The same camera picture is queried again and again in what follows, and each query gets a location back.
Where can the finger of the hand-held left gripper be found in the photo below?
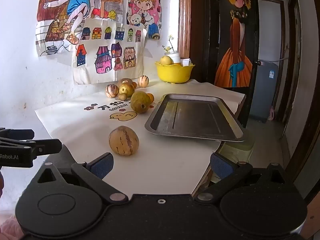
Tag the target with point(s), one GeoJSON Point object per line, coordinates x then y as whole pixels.
{"type": "Point", "coordinates": [47, 148]}
{"type": "Point", "coordinates": [17, 133]}

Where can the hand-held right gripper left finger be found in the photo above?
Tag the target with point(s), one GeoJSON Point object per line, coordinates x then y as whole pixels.
{"type": "Point", "coordinates": [103, 165]}

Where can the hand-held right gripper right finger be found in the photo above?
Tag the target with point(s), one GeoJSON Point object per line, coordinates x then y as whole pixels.
{"type": "Point", "coordinates": [221, 167]}

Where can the large striped pepino melon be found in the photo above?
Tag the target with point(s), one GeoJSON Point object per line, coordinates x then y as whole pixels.
{"type": "Point", "coordinates": [123, 140]}

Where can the metal baking tray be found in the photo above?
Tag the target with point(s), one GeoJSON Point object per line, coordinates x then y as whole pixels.
{"type": "Point", "coordinates": [195, 118]}

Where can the small brown round fruit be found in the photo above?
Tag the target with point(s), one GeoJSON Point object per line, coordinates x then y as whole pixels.
{"type": "Point", "coordinates": [122, 96]}

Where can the yellow green mango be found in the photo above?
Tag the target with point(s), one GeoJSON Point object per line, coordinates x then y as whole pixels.
{"type": "Point", "coordinates": [140, 102]}

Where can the small orange kumquat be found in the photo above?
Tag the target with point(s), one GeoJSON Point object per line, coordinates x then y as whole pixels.
{"type": "Point", "coordinates": [150, 97]}

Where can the white printed table cloth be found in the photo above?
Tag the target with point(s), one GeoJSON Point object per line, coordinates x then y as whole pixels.
{"type": "Point", "coordinates": [82, 130]}

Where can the brown kiwi with sticker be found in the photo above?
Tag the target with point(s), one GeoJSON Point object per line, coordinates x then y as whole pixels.
{"type": "Point", "coordinates": [122, 81]}

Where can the grey appliance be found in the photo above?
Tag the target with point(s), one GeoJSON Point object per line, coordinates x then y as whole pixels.
{"type": "Point", "coordinates": [265, 90]}

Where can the yellow plastic bowl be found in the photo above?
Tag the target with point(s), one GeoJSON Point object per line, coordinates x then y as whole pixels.
{"type": "Point", "coordinates": [175, 73]}

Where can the orange dress woman painting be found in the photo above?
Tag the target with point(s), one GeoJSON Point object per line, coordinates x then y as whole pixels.
{"type": "Point", "coordinates": [235, 60]}

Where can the colourful houses paper drawing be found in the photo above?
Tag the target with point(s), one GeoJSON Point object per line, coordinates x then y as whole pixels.
{"type": "Point", "coordinates": [107, 55]}

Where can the orange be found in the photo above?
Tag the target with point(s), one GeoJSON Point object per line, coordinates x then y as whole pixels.
{"type": "Point", "coordinates": [176, 65]}

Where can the white glass jar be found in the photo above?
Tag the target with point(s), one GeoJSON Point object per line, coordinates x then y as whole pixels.
{"type": "Point", "coordinates": [175, 56]}

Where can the yellow pear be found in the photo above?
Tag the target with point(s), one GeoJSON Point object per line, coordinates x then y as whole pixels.
{"type": "Point", "coordinates": [166, 60]}

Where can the yellow flower sprig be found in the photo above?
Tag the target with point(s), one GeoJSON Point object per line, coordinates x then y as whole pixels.
{"type": "Point", "coordinates": [170, 43]}

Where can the black door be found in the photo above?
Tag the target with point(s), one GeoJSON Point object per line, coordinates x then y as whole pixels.
{"type": "Point", "coordinates": [212, 30]}

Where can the fan figure wall poster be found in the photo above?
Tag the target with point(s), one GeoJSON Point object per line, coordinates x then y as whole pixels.
{"type": "Point", "coordinates": [75, 2]}

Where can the brown wooden door frame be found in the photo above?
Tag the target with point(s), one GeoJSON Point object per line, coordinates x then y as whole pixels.
{"type": "Point", "coordinates": [184, 17]}

